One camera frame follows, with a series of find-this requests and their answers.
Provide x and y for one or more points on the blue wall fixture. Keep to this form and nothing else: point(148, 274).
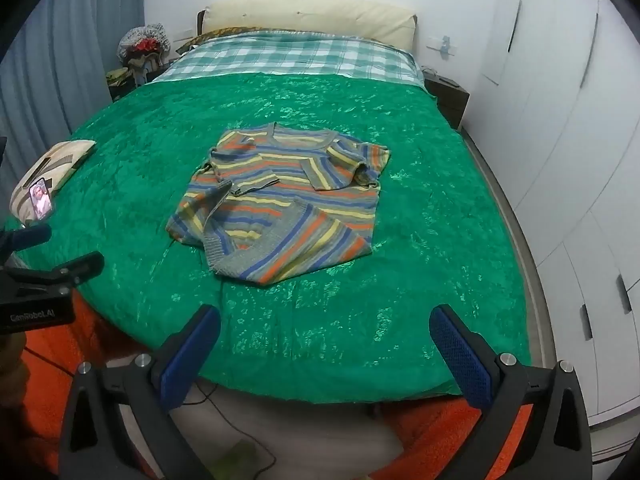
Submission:
point(444, 45)

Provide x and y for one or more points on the beige folded garment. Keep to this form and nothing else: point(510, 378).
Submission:
point(60, 160)

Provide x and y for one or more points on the pale green floor item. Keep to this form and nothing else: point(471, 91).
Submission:
point(237, 457)

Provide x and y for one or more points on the orange rug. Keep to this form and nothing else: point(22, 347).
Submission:
point(55, 385)

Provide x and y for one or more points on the white wardrobe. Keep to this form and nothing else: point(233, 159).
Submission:
point(565, 125)

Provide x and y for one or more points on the striped knit sweater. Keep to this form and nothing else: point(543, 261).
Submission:
point(285, 195)

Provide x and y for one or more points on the green velvet blanket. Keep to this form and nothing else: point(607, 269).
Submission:
point(425, 240)

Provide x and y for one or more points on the brown patterned pillow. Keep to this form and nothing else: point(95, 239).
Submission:
point(210, 37)

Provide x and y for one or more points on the dark bedside table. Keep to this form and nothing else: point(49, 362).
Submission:
point(125, 92)
point(452, 100)

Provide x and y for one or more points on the grey bed frame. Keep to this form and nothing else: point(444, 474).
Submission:
point(530, 270)

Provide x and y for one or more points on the cream headboard cushion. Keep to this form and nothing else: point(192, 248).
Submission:
point(310, 17)

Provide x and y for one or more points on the yellow patterned item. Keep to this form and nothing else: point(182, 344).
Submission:
point(119, 77)

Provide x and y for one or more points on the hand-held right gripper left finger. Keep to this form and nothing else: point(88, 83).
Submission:
point(190, 357)

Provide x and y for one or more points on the dark remote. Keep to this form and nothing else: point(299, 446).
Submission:
point(446, 80)

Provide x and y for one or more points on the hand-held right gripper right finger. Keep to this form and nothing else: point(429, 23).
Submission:
point(462, 360)

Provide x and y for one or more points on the smartphone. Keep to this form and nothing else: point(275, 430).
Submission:
point(41, 199)

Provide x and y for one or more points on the wrapped red flower bundle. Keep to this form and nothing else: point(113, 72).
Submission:
point(145, 42)

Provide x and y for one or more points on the green checked bed sheet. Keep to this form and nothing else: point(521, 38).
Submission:
point(300, 57)

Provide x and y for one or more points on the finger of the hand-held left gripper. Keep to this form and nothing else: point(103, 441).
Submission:
point(30, 236)
point(75, 267)

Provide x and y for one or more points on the grey curtain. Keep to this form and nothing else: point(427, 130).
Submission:
point(55, 50)

